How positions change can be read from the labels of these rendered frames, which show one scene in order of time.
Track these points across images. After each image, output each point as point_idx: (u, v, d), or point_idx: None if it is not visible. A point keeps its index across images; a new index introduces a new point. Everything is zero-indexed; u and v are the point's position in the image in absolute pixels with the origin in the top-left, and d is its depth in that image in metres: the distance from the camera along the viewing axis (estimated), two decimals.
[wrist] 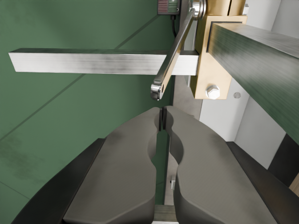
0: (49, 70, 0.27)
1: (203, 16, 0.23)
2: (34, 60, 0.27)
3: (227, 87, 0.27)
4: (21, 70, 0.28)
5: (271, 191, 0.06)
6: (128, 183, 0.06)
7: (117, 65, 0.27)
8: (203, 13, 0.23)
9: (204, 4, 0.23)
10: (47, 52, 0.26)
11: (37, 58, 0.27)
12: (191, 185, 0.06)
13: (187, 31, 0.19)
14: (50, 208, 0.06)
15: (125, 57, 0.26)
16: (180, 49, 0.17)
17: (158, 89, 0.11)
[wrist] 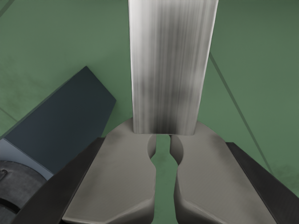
0: (206, 8, 0.06)
1: None
2: (159, 62, 0.07)
3: None
4: (192, 118, 0.08)
5: (271, 192, 0.06)
6: (128, 183, 0.06)
7: None
8: None
9: None
10: None
11: (153, 48, 0.07)
12: (191, 185, 0.06)
13: None
14: (50, 208, 0.05)
15: None
16: None
17: None
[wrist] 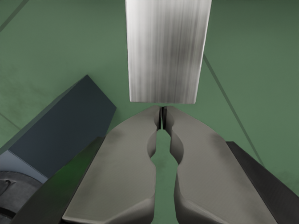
0: None
1: None
2: (157, 14, 0.06)
3: None
4: (193, 83, 0.08)
5: (271, 191, 0.06)
6: (128, 182, 0.06)
7: None
8: None
9: None
10: None
11: None
12: (191, 185, 0.06)
13: None
14: (50, 207, 0.05)
15: None
16: None
17: None
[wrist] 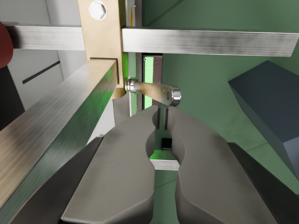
0: (256, 35, 0.23)
1: (125, 82, 0.28)
2: (267, 47, 0.24)
3: (82, 16, 0.22)
4: (292, 34, 0.23)
5: (272, 192, 0.06)
6: (127, 182, 0.06)
7: (173, 41, 0.24)
8: (126, 85, 0.28)
9: (127, 90, 0.28)
10: (247, 55, 0.25)
11: (262, 49, 0.24)
12: (192, 185, 0.06)
13: (139, 85, 0.22)
14: (48, 207, 0.05)
15: (164, 49, 0.25)
16: (146, 82, 0.19)
17: (172, 103, 0.11)
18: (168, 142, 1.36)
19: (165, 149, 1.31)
